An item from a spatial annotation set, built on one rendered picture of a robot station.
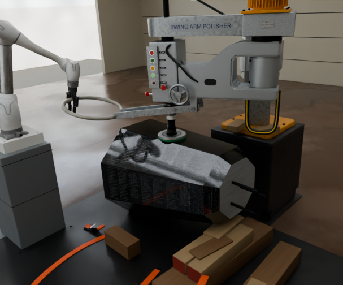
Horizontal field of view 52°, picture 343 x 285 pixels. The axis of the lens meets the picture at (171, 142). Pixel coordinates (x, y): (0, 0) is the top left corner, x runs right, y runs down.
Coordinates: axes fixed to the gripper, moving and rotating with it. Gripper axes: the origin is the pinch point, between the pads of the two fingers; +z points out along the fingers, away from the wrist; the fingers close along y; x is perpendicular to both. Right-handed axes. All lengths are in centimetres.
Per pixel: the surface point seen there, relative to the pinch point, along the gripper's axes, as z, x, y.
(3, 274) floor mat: 97, -89, 32
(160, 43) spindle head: -72, 4, 78
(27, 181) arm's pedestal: 44, -52, 10
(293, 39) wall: -28, 648, 2
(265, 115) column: -20, 88, 136
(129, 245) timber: 69, -30, 97
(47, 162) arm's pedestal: 33.6, -33.9, 11.1
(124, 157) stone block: 20, 0, 61
